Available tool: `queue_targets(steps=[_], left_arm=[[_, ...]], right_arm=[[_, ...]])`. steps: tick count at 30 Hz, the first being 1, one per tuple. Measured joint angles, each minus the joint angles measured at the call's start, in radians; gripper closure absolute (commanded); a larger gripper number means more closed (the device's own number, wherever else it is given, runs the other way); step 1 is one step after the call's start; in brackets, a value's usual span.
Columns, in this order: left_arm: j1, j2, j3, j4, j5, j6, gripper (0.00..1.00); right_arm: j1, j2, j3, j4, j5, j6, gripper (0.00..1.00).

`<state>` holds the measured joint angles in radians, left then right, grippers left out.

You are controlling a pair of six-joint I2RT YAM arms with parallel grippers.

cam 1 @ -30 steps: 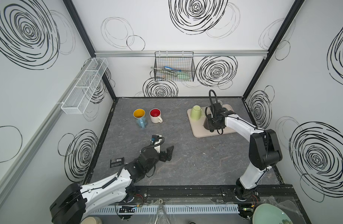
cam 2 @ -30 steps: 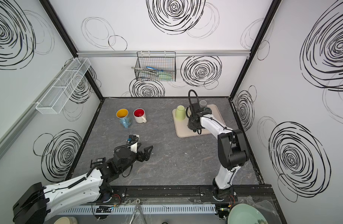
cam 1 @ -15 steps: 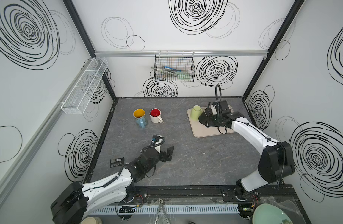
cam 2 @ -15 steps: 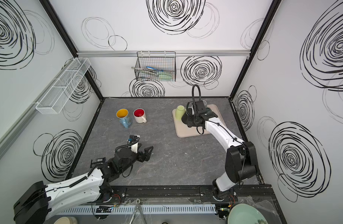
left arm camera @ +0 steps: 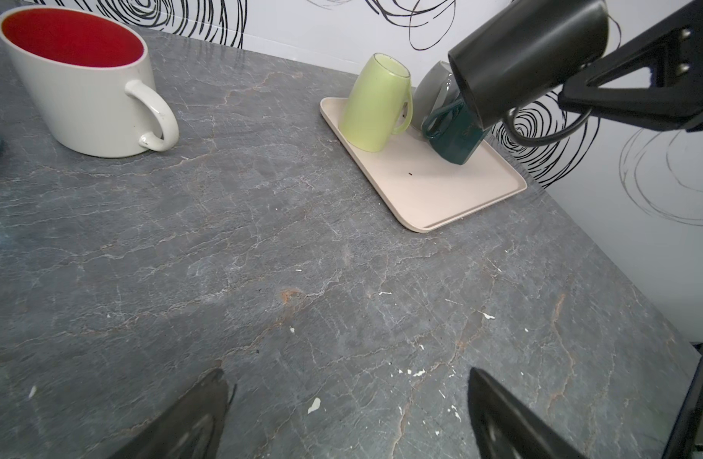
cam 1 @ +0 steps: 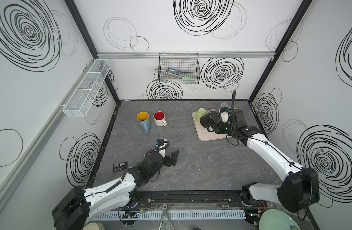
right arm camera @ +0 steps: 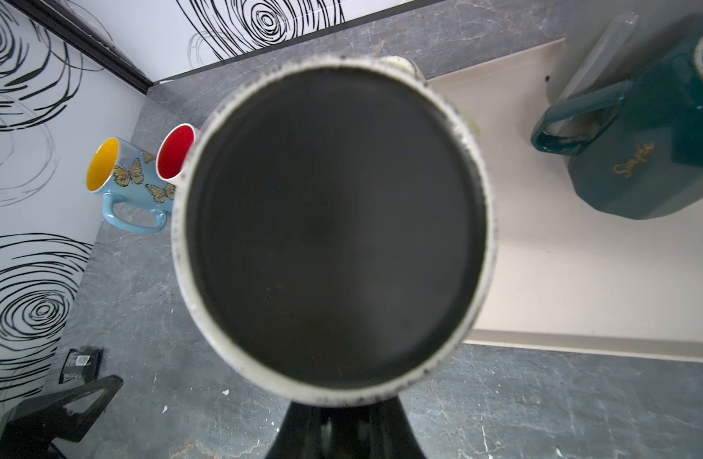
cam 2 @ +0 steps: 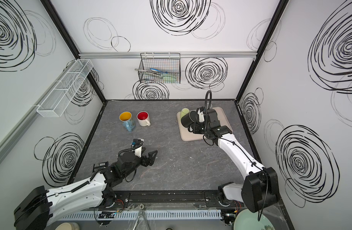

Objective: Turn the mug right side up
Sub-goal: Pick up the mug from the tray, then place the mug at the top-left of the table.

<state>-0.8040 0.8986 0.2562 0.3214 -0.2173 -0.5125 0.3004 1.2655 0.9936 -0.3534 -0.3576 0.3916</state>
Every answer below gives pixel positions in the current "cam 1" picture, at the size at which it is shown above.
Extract black mug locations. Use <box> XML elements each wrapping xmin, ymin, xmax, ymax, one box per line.
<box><xmin>199</xmin><ymin>110</ymin><xmax>221</xmax><ymax>132</ymax></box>

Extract beige plastic tray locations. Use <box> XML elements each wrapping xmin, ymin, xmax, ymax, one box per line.
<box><xmin>192</xmin><ymin>107</ymin><xmax>236</xmax><ymax>142</ymax></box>

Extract white mug red inside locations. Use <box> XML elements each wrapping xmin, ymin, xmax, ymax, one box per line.
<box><xmin>154</xmin><ymin>111</ymin><xmax>167</xmax><ymax>127</ymax></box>

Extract blue butterfly mug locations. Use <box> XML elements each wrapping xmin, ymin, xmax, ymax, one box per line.
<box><xmin>137</xmin><ymin>112</ymin><xmax>151</xmax><ymax>132</ymax></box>

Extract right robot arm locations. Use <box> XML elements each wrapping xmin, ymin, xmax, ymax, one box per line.
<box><xmin>212</xmin><ymin>91</ymin><xmax>320</xmax><ymax>217</ymax></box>

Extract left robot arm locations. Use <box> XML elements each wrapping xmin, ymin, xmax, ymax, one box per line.
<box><xmin>51</xmin><ymin>139</ymin><xmax>179</xmax><ymax>230</ymax></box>

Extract light green mug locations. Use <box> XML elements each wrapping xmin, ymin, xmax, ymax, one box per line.
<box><xmin>195</xmin><ymin>108</ymin><xmax>207</xmax><ymax>123</ymax></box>

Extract small black label plate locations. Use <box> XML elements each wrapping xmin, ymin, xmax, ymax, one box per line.
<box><xmin>112</xmin><ymin>162</ymin><xmax>128</xmax><ymax>173</ymax></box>

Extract utensils in basket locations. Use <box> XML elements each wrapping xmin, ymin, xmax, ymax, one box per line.
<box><xmin>154</xmin><ymin>68</ymin><xmax>197</xmax><ymax>83</ymax></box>

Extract cream round object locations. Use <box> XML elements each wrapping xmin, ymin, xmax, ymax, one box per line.
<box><xmin>83</xmin><ymin>222</ymin><xmax>105</xmax><ymax>230</ymax></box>

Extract light green plate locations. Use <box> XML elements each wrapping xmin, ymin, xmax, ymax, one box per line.
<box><xmin>259</xmin><ymin>209</ymin><xmax>300</xmax><ymax>230</ymax></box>

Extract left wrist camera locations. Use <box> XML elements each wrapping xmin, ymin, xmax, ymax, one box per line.
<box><xmin>156</xmin><ymin>139</ymin><xmax>168</xmax><ymax>158</ymax></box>

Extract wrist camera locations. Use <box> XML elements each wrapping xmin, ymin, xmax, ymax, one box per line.
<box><xmin>220</xmin><ymin>107</ymin><xmax>229</xmax><ymax>124</ymax></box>
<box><xmin>156</xmin><ymin>139</ymin><xmax>168</xmax><ymax>158</ymax></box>

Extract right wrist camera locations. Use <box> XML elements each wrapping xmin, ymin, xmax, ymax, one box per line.
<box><xmin>220</xmin><ymin>107</ymin><xmax>229</xmax><ymax>124</ymax></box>

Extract white cable duct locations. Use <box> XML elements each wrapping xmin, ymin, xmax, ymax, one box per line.
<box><xmin>94</xmin><ymin>209</ymin><xmax>246</xmax><ymax>221</ymax></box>

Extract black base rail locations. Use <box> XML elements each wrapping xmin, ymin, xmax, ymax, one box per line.
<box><xmin>127</xmin><ymin>189</ymin><xmax>303</xmax><ymax>209</ymax></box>

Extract black wire basket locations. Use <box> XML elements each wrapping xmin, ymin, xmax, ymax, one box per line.
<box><xmin>157</xmin><ymin>52</ymin><xmax>201</xmax><ymax>84</ymax></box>

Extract white mesh wall shelf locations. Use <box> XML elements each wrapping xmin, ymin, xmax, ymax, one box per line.
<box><xmin>63</xmin><ymin>59</ymin><xmax>111</xmax><ymax>118</ymax></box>

